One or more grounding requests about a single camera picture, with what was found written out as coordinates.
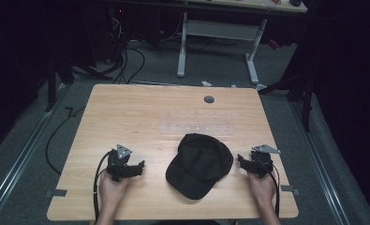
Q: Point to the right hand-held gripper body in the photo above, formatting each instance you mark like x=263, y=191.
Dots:
x=262, y=162

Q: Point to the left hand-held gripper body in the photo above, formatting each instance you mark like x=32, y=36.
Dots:
x=119, y=162

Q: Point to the black baseball cap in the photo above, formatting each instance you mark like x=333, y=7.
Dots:
x=199, y=165

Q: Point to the person's right hand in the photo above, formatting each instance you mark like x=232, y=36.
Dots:
x=262, y=189

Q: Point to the grey tape piece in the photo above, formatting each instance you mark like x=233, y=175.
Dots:
x=56, y=193
x=289, y=188

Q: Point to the black metal stand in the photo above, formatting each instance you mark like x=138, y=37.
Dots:
x=51, y=84
x=306, y=103

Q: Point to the small white floor object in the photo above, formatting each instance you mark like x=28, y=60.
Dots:
x=206, y=83

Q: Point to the small red object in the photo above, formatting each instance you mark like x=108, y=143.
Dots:
x=273, y=44

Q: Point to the wooden background desk top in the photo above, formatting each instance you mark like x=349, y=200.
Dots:
x=251, y=3

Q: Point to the aluminium floor rail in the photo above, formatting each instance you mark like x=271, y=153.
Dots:
x=321, y=162
x=20, y=170

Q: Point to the white metal desk frame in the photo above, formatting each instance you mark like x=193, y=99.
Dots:
x=220, y=30

